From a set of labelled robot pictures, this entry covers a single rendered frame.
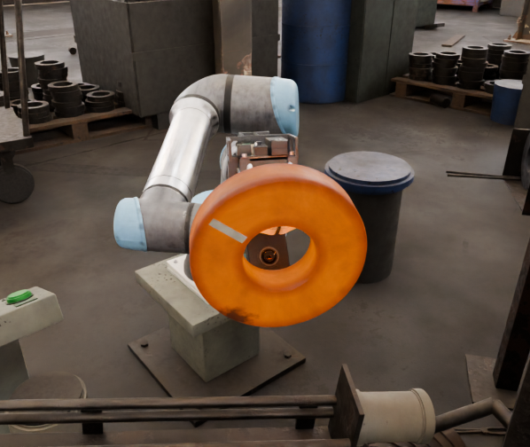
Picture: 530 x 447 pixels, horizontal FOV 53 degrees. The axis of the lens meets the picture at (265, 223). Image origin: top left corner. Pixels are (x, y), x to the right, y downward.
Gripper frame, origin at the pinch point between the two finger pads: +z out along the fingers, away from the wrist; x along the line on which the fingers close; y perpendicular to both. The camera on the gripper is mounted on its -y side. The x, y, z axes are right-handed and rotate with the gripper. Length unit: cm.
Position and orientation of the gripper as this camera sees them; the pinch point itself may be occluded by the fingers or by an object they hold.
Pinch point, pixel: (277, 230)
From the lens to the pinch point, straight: 45.6
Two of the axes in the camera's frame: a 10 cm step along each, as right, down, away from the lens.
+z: 1.1, 2.3, -9.7
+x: 9.9, -0.7, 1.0
